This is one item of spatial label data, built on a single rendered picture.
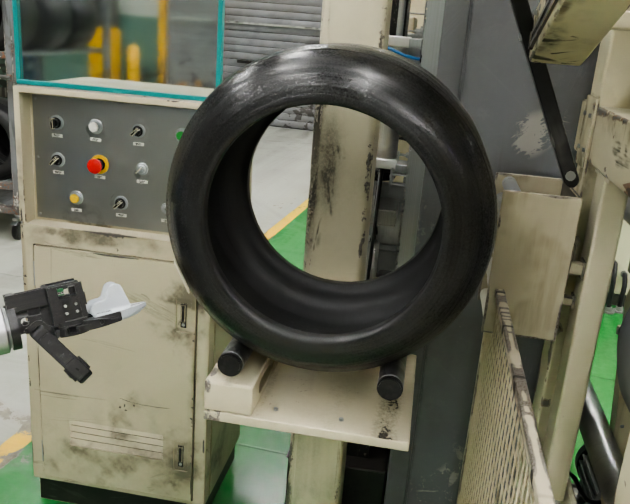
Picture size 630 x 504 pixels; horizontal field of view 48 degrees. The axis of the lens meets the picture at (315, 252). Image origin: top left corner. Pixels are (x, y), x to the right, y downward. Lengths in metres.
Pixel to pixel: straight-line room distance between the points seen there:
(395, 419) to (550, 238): 0.46
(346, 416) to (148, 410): 0.95
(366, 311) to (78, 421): 1.12
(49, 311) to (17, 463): 1.54
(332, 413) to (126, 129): 0.99
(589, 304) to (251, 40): 9.43
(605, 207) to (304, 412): 0.69
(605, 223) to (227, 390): 0.78
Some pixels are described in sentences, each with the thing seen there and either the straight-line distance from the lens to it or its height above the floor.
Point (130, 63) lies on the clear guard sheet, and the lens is 1.92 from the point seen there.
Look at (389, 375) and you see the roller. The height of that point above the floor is 0.92.
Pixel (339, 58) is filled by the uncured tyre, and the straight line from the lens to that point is 1.12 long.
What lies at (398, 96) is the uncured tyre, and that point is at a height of 1.38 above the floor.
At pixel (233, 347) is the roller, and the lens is 1.28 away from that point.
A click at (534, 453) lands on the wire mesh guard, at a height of 1.00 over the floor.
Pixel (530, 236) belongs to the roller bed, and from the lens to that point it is 1.45.
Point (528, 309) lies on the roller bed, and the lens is 1.50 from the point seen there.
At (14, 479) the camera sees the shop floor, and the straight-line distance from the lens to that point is 2.62.
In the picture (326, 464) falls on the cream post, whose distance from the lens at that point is 1.77.
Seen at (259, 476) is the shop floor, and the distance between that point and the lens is 2.55.
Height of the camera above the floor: 1.48
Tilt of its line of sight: 18 degrees down
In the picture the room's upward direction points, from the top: 4 degrees clockwise
